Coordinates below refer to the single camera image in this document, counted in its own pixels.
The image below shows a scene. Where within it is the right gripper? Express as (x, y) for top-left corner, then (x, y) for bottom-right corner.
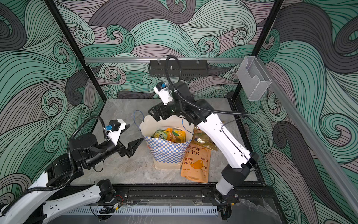
(150, 95), (191, 119)

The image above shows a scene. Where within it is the green snack bag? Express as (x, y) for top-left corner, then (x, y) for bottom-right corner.
(153, 130), (169, 140)

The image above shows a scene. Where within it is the yellow snack bag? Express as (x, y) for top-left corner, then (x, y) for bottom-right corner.
(165, 128), (186, 143)

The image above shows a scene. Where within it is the blue checkered paper bag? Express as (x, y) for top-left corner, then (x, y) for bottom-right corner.
(138, 115), (194, 170)

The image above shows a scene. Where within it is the gold snack bag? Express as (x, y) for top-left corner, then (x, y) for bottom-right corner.
(192, 126), (218, 151)

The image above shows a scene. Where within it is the orange potato chips bag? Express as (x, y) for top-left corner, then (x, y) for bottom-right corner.
(181, 143), (211, 183)

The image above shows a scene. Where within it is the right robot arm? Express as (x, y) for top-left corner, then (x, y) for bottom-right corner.
(148, 56), (259, 203)

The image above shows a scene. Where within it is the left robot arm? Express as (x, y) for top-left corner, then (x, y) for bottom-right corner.
(1, 115), (144, 224)

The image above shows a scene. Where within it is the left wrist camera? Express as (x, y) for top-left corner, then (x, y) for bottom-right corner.
(105, 119), (126, 146)

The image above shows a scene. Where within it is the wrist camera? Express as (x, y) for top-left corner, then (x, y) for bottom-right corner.
(105, 119), (126, 146)
(154, 82), (173, 105)

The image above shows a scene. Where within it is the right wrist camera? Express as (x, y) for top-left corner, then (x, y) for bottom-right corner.
(154, 82), (173, 105)

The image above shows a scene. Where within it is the black perforated wall tray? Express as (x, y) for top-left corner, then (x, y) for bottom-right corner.
(148, 59), (209, 80)

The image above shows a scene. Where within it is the back aluminium rail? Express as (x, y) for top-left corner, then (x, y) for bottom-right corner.
(84, 57), (244, 64)

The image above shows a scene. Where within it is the aluminium rail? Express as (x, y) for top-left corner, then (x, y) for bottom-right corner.
(84, 57), (244, 64)
(254, 56), (358, 215)

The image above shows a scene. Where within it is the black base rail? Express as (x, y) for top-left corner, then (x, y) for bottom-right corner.
(53, 183), (277, 205)

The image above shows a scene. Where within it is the clear plastic wall holder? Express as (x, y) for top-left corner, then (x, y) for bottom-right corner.
(236, 56), (271, 101)

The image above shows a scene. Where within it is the white slotted cable duct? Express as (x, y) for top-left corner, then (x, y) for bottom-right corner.
(66, 205), (219, 216)

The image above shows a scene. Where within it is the right aluminium rail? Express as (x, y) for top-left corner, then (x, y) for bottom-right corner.
(254, 56), (358, 215)

